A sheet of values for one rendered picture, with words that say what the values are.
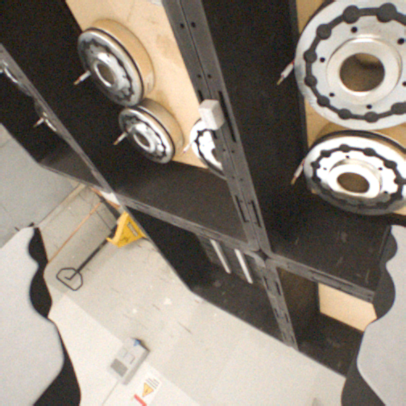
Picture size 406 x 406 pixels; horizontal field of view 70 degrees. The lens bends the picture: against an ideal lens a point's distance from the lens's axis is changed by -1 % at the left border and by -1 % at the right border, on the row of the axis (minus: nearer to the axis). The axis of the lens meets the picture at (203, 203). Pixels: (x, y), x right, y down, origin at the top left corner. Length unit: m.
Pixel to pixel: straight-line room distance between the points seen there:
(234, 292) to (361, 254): 0.49
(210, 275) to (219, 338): 2.74
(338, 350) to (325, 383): 2.71
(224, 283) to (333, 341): 0.29
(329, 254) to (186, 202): 0.21
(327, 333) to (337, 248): 0.40
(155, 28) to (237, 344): 3.33
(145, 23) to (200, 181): 0.23
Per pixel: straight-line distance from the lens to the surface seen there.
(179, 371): 3.60
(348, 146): 0.30
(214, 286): 0.82
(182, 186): 0.47
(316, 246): 0.36
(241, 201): 0.30
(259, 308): 0.77
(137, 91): 0.41
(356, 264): 0.35
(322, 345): 0.73
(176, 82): 0.40
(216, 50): 0.20
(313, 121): 0.33
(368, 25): 0.24
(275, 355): 3.46
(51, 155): 0.79
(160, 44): 0.38
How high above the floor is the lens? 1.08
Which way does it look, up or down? 25 degrees down
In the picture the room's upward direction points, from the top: 143 degrees counter-clockwise
